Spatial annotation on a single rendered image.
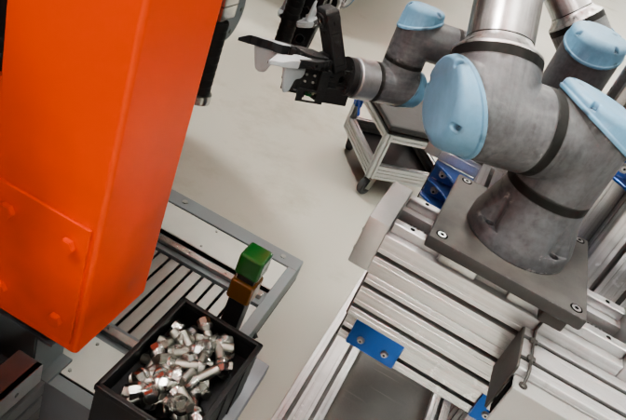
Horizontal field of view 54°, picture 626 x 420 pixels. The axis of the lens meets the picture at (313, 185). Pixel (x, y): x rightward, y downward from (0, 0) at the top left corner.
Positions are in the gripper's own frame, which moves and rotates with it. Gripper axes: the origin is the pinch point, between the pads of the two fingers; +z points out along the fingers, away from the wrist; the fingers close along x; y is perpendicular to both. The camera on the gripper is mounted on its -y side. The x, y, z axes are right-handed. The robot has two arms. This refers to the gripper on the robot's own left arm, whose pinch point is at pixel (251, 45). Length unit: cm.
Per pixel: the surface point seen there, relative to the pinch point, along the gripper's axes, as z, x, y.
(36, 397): 27, -13, 60
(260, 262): 0.8, -24.9, 26.2
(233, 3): 5.2, -1.2, -5.9
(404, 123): -104, 88, 33
